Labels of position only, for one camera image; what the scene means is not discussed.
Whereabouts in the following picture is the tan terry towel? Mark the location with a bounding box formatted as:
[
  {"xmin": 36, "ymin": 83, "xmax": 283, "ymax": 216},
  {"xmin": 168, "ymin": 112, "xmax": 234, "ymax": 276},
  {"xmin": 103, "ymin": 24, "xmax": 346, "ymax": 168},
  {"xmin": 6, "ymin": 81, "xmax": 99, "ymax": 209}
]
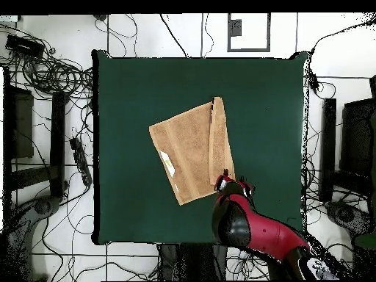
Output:
[{"xmin": 148, "ymin": 95, "xmax": 236, "ymax": 206}]

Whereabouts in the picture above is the grey stand base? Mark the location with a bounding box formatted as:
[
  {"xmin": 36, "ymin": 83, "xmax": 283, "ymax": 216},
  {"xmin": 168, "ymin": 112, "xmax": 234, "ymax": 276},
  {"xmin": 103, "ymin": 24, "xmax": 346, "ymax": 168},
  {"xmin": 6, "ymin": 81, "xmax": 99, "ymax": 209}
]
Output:
[
  {"xmin": 2, "ymin": 195, "xmax": 64, "ymax": 281},
  {"xmin": 324, "ymin": 200, "xmax": 374, "ymax": 236}
]

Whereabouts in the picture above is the black plug adapter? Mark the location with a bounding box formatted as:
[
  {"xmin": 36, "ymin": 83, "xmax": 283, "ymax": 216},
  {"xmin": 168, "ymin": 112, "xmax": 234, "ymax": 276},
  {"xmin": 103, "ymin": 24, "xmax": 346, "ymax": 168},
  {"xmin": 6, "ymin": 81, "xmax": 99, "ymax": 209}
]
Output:
[{"xmin": 308, "ymin": 73, "xmax": 320, "ymax": 95}]

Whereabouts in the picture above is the dark green tablecloth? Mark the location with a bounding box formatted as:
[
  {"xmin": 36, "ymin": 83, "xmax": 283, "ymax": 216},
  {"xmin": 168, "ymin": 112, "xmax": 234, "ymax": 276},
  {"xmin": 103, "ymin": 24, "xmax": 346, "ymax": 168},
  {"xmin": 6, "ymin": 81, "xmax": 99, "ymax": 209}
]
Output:
[{"xmin": 91, "ymin": 48, "xmax": 309, "ymax": 247}]

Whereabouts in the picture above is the green rounded object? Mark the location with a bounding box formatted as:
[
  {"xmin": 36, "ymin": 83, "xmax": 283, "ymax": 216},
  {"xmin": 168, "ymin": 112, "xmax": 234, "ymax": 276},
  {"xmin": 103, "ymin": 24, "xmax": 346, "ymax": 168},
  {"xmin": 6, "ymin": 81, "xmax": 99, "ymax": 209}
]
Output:
[{"xmin": 353, "ymin": 231, "xmax": 376, "ymax": 251}]

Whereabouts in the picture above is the black power strip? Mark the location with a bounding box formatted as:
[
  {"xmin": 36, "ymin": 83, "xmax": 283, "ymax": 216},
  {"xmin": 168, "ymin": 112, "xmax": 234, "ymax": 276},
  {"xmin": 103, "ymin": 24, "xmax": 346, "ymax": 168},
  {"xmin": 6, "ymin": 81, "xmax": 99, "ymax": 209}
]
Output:
[{"xmin": 68, "ymin": 137, "xmax": 93, "ymax": 187}]

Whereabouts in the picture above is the small grey square plate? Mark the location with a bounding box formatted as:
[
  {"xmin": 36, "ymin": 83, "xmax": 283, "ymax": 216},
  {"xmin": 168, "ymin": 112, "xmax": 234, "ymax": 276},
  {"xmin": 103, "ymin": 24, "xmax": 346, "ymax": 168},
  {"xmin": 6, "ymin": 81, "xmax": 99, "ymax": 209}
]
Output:
[{"xmin": 228, "ymin": 18, "xmax": 242, "ymax": 37}]

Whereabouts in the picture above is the black rectangular box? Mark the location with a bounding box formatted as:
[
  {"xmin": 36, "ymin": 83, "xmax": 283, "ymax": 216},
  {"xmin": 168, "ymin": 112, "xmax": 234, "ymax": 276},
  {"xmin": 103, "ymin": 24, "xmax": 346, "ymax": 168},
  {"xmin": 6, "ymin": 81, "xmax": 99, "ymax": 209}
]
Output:
[{"xmin": 4, "ymin": 34, "xmax": 46, "ymax": 58}]

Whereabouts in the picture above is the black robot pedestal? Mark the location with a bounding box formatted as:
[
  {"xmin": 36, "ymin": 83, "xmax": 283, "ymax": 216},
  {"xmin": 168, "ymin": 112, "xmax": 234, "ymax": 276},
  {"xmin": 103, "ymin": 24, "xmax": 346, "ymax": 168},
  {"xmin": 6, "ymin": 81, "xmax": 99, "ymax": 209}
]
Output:
[{"xmin": 157, "ymin": 243, "xmax": 230, "ymax": 281}]

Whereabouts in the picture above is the blue and black cable bundle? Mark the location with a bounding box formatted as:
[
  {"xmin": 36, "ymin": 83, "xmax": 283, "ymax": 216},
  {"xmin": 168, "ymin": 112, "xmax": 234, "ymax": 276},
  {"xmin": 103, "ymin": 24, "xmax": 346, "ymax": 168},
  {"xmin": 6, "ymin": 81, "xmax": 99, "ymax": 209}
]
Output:
[{"xmin": 225, "ymin": 246, "xmax": 270, "ymax": 281}]

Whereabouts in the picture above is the black frame stand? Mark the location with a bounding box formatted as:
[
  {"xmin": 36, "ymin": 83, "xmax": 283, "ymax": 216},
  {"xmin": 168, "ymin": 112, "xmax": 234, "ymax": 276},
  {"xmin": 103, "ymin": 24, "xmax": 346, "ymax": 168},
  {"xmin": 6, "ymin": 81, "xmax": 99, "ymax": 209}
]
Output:
[
  {"xmin": 318, "ymin": 74, "xmax": 376, "ymax": 203},
  {"xmin": 2, "ymin": 66, "xmax": 71, "ymax": 203}
]

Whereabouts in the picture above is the grey rectangular floor frame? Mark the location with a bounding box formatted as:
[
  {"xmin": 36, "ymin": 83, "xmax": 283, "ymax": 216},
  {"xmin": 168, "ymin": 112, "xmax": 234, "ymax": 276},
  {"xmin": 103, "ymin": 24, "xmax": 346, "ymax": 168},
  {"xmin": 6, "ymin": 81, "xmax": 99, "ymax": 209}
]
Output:
[{"xmin": 226, "ymin": 12, "xmax": 272, "ymax": 53}]

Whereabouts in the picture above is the thick black cable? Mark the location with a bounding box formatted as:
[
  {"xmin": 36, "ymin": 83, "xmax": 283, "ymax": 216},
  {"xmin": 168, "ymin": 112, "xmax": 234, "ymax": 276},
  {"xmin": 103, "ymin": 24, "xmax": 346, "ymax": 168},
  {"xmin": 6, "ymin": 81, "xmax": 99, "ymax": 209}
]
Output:
[{"xmin": 159, "ymin": 12, "xmax": 189, "ymax": 59}]

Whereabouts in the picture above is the thin looped black cable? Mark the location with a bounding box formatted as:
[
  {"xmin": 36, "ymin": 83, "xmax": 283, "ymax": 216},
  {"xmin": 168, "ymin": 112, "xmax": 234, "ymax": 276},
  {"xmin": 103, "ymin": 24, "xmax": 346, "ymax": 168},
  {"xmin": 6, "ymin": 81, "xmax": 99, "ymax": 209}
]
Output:
[{"xmin": 93, "ymin": 12, "xmax": 139, "ymax": 59}]

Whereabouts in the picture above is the long black cable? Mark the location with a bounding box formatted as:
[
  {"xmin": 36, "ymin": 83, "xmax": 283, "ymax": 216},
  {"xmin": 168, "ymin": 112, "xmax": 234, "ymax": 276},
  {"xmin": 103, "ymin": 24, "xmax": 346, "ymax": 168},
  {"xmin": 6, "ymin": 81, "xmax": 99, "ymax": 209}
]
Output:
[{"xmin": 309, "ymin": 14, "xmax": 376, "ymax": 55}]

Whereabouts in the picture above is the black cable tangle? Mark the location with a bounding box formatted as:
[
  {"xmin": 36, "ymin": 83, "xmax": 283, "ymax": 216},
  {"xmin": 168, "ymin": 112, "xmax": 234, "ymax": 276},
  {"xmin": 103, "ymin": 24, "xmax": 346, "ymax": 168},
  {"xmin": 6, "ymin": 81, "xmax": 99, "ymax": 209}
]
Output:
[{"xmin": 0, "ymin": 23, "xmax": 95, "ymax": 101}]

